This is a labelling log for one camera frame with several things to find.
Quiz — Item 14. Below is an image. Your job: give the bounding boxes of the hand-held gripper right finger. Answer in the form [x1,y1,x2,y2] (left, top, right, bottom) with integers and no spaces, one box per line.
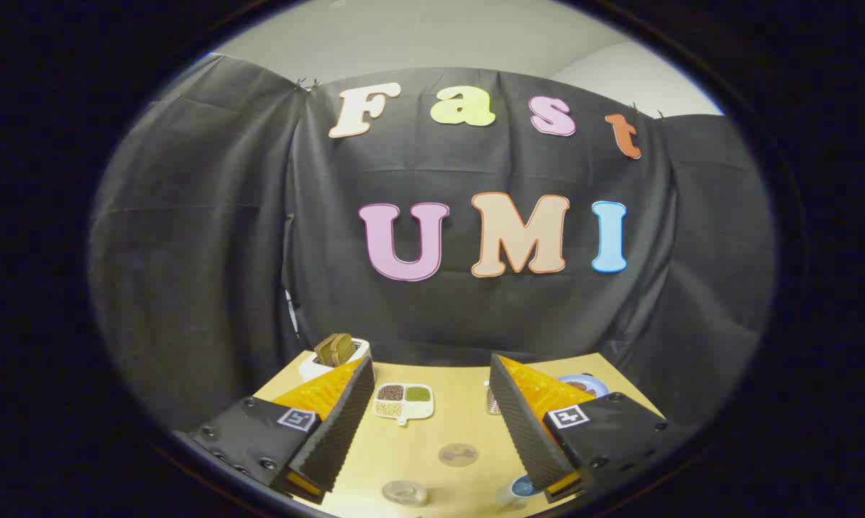
[488,353,682,503]

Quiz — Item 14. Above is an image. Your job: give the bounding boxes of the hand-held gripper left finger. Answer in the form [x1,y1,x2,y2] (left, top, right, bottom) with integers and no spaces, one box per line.
[190,356,375,504]

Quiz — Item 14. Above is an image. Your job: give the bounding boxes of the blue-capped bottle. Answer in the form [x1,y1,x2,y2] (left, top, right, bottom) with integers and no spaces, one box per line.
[510,473,544,502]

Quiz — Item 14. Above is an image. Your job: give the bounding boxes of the round dark patterned coaster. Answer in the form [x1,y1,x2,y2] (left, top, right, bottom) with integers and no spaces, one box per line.
[438,443,480,467]

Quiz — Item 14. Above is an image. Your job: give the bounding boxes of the white toaster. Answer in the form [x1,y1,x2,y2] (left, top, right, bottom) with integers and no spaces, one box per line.
[299,337,370,383]

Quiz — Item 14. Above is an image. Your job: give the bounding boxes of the white divided dish with grains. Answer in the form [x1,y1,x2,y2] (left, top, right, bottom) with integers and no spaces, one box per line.
[372,383,435,427]

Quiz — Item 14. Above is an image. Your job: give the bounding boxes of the brown bread slices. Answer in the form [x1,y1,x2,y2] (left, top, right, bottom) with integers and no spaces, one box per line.
[313,333,356,367]

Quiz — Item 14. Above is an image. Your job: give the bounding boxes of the blue plate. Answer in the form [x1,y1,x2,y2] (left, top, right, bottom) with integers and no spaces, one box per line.
[558,373,610,399]

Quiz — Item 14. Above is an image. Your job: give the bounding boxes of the wooden table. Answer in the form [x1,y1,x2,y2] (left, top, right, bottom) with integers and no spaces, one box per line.
[252,351,664,518]

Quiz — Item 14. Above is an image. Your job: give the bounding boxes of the round beige disc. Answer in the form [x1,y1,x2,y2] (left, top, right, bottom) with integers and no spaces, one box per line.
[382,481,429,506]

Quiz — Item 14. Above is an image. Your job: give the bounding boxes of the black backdrop cloth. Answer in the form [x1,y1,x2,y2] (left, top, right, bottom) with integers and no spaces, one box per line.
[89,54,776,432]

